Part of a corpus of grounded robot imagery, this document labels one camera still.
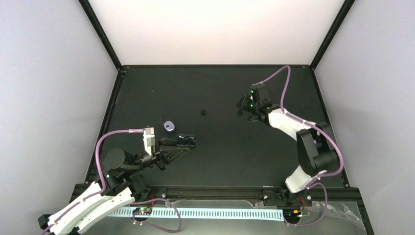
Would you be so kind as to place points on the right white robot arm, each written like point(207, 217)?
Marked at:
point(318, 154)

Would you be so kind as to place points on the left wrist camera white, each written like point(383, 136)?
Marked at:
point(149, 140)

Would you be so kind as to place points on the left circuit board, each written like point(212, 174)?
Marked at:
point(141, 211)

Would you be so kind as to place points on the circuit board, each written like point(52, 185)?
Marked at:
point(141, 211)
point(292, 213)

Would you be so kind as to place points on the lavender earbud charging case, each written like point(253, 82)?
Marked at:
point(169, 126)

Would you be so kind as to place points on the white slotted cable duct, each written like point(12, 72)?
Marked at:
point(206, 213)

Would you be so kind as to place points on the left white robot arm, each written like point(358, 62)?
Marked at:
point(122, 185)

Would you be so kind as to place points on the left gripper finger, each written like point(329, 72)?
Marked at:
point(172, 153)
point(167, 142)

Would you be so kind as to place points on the right circuit board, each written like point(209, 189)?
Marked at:
point(292, 213)

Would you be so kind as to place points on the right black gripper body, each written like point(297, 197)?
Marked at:
point(253, 106)

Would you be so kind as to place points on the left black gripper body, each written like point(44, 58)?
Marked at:
point(157, 157)

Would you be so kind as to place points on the black aluminium front rail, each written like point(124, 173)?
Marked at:
point(270, 196)

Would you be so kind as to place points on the black charging case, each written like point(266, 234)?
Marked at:
point(185, 140)

